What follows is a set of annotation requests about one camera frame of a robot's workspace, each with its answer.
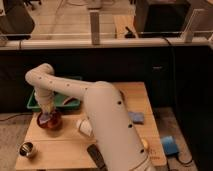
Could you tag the red bowl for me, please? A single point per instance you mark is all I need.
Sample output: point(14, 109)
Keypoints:
point(54, 123)

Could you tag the blue towel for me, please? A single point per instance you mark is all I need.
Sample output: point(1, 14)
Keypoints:
point(45, 117)

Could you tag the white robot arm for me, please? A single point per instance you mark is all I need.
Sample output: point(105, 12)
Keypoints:
point(116, 136)

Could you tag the white paper cup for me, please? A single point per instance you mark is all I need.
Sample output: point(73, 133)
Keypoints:
point(84, 127)

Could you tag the black clamp tool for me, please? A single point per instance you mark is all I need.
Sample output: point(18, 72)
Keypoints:
point(129, 33)

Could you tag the black remote control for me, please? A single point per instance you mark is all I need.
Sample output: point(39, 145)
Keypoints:
point(96, 156)

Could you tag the yellow round object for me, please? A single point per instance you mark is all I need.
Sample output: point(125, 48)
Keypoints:
point(145, 143)

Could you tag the wooden table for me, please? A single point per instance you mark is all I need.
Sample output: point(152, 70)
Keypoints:
point(66, 149)

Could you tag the green plastic tray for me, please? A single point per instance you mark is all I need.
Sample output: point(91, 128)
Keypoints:
point(62, 102)

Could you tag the blue box on floor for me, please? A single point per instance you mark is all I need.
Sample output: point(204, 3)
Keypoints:
point(169, 146)

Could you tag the small metal cup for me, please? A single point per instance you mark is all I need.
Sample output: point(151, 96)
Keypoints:
point(27, 149)

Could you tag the black office chair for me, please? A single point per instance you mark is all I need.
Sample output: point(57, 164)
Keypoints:
point(17, 24)

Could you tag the grey metal post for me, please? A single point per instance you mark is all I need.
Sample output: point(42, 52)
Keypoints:
point(95, 27)

